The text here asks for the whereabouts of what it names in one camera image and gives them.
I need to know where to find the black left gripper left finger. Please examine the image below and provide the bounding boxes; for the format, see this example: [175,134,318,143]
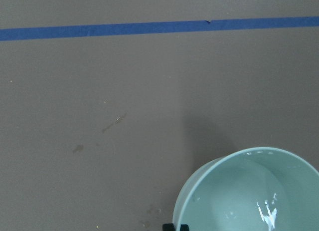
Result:
[162,224,175,231]

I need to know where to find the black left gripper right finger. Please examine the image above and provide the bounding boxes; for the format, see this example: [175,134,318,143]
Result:
[180,224,189,231]

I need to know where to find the pale green ceramic bowl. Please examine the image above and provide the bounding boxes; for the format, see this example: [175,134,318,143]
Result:
[172,147,319,231]

